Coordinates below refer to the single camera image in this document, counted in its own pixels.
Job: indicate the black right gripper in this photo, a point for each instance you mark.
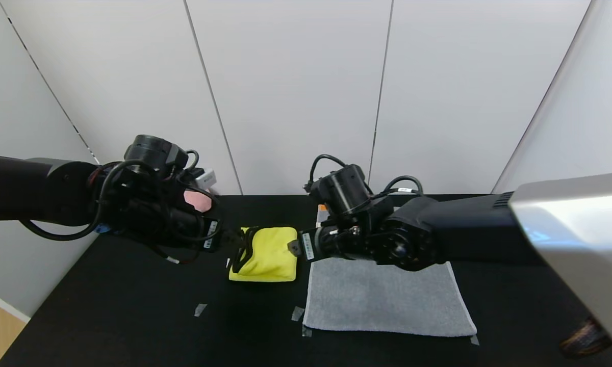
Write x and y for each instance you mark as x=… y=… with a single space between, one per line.
x=306 y=245

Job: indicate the grey towel with orange stripes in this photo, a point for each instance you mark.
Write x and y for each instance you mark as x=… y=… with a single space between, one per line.
x=387 y=300

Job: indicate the pink plush peach toy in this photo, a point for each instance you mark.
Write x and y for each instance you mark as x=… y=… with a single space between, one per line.
x=200 y=201

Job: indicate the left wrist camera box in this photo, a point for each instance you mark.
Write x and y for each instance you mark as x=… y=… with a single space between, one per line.
x=205 y=178

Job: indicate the yellow towel with black trim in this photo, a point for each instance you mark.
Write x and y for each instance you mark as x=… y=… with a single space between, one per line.
x=273 y=255

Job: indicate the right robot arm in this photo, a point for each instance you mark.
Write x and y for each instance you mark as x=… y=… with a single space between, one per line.
x=464 y=229

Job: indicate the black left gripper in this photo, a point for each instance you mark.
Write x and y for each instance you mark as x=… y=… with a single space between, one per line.
x=211 y=234

